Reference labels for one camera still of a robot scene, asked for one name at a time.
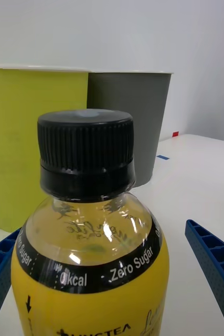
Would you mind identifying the grey plastic bin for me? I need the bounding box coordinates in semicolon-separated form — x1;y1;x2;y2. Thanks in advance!
87;69;175;188

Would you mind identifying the yellow-green plastic bin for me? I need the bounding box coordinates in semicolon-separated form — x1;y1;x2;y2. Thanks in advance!
0;64;92;233

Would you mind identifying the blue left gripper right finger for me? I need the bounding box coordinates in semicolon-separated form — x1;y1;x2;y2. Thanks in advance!
184;219;224;336

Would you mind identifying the yellow bottle with black cap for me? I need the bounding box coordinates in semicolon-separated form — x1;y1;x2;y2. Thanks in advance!
10;108;170;336

